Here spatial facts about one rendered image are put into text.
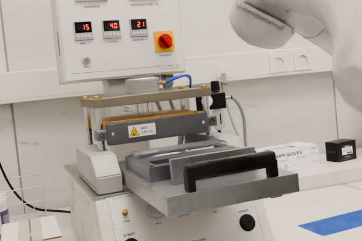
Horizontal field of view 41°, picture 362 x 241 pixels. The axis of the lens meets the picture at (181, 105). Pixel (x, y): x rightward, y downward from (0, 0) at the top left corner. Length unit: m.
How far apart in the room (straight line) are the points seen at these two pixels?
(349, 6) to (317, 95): 1.50
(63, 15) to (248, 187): 0.70
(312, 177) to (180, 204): 0.93
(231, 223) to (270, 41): 0.42
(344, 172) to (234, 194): 0.95
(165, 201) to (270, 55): 1.17
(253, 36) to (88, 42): 0.62
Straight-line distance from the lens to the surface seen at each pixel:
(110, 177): 0.94
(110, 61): 1.26
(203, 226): 0.98
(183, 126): 1.07
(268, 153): 0.76
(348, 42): 0.44
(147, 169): 0.81
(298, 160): 1.69
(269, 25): 0.70
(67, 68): 1.24
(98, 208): 0.94
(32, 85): 1.62
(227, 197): 0.74
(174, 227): 0.96
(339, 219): 1.30
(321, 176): 1.61
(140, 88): 1.11
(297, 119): 1.92
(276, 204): 1.45
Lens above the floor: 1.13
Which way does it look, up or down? 3 degrees down
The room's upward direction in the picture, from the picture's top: 6 degrees counter-clockwise
